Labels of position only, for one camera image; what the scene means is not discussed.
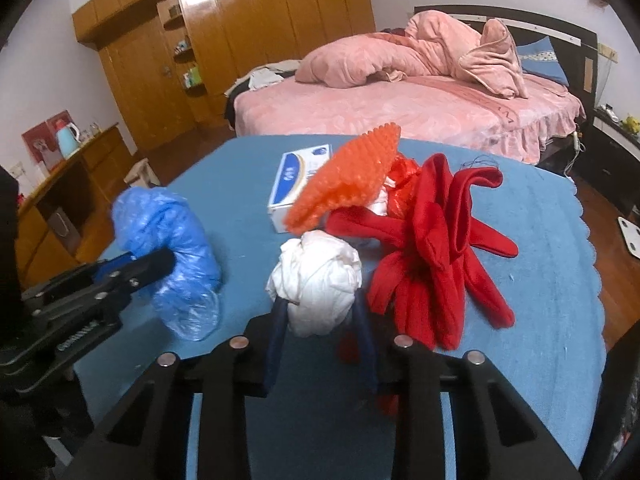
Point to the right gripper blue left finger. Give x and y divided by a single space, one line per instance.
276 336

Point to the light blue kettle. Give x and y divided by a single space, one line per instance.
67 135

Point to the yellow plush toy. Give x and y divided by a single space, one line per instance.
631 124

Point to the bed with pink sheet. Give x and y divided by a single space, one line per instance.
427 108

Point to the white bathroom scale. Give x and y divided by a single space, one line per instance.
631 236

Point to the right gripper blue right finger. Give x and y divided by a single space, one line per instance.
368 356

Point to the clothes pile on bed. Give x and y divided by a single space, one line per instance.
261 77

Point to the white tissue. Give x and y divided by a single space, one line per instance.
318 274

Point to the blue pillow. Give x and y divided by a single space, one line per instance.
539 59

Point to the pink duvet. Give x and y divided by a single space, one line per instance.
434 44

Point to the wooden wardrobe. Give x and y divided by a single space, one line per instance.
169 62

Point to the blue table cloth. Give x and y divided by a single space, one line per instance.
316 424

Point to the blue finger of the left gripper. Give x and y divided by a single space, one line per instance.
106 268

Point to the black nightstand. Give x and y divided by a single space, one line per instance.
612 162

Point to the alcohol pads box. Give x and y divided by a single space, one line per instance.
294 171

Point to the red plastic bag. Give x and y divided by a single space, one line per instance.
400 184

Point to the wooden side cabinet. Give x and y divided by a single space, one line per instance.
67 220

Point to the red knit gloves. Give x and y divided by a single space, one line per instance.
430 266

